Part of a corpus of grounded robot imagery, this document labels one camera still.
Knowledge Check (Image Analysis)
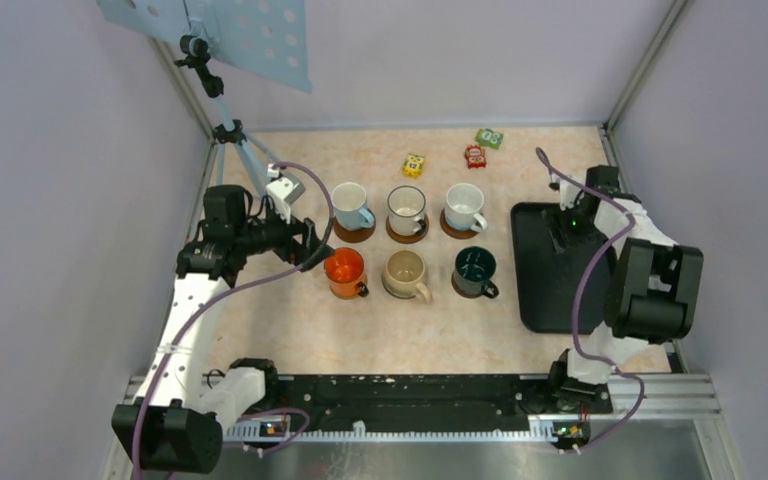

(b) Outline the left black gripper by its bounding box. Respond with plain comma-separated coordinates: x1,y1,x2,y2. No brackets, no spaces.
235,198,333,271

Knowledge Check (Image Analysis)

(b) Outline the black serving tray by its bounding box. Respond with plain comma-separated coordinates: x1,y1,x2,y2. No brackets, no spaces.
510,202,607,334

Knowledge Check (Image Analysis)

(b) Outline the orange mug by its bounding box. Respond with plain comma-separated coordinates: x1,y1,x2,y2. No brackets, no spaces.
324,247,369,299

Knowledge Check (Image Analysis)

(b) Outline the brown ridged wooden coaster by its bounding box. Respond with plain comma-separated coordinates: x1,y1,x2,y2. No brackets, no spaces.
440,209,481,240
331,217,377,244
385,215,429,244

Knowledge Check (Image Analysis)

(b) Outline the light blue mug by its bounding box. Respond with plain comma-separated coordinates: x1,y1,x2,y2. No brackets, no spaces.
331,182,375,231

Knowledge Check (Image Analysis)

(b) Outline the beige mug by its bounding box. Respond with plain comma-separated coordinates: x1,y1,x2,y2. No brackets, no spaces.
381,249,432,303

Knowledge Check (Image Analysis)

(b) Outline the clear glass mug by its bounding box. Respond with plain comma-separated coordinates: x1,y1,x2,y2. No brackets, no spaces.
387,185,427,237

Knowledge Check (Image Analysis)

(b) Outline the dark green mug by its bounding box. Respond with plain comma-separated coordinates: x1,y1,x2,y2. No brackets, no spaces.
452,246,499,299

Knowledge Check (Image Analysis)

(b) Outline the white mug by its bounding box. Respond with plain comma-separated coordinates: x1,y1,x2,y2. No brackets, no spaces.
444,183,488,233

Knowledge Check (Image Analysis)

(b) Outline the dark walnut coaster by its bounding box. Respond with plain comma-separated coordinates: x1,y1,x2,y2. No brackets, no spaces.
450,274,483,299

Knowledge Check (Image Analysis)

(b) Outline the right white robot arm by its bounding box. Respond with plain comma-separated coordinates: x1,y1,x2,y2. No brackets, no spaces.
546,166,704,412

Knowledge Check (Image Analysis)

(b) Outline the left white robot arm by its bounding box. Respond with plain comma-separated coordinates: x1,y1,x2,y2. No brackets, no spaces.
111,185,333,479

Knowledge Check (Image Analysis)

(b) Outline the red toy block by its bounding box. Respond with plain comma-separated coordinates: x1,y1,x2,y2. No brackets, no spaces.
464,145,487,169

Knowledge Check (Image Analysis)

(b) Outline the yellow toy block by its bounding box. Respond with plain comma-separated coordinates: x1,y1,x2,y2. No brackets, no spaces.
402,154,426,178

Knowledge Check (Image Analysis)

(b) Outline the green toy block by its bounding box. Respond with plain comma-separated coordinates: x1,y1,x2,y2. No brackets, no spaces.
475,128,504,150

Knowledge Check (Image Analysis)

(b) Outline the light blue perforated board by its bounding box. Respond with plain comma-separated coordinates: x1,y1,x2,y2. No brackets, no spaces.
97,0,313,93

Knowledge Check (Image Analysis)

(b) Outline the light blue tripod stand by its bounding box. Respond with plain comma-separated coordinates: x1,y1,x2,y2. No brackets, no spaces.
175,34,274,207

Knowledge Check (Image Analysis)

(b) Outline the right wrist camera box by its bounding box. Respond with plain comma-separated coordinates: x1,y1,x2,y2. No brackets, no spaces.
549,174,584,211

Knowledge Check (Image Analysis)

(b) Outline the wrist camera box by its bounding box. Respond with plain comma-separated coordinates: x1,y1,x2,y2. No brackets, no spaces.
549,174,584,211
265,163,305,224

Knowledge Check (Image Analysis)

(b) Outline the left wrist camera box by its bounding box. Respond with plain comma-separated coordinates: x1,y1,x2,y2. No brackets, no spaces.
265,163,305,224

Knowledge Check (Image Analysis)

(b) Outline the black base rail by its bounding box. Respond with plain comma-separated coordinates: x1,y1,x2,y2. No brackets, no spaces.
224,373,614,458

